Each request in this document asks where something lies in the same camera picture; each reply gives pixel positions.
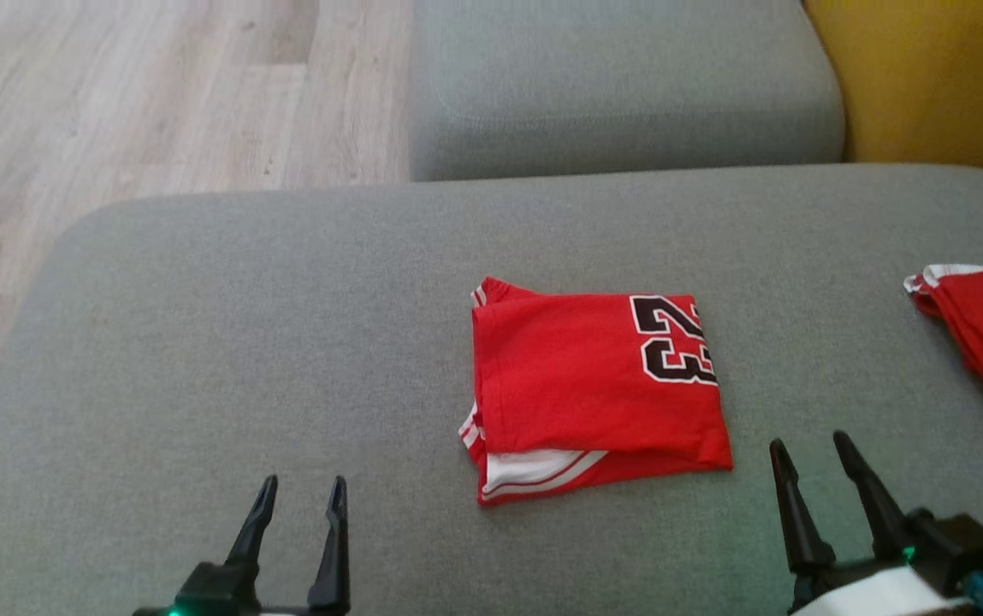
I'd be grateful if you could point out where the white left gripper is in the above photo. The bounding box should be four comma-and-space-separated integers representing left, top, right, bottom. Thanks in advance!
132, 475, 352, 616

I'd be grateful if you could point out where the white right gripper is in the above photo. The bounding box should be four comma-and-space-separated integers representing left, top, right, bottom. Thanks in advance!
768, 430, 971, 616

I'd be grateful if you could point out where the yellow cushion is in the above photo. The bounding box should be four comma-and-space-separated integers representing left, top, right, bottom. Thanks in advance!
802, 0, 983, 192

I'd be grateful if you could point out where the small grey sofa cushion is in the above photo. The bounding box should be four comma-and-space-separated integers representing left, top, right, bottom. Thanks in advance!
409, 0, 848, 183

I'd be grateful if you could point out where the red basketball jersey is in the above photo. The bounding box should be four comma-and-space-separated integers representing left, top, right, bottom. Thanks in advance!
457, 275, 735, 507

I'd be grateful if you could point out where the large grey sofa seat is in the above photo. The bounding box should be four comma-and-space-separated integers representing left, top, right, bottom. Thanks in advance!
0, 163, 983, 616

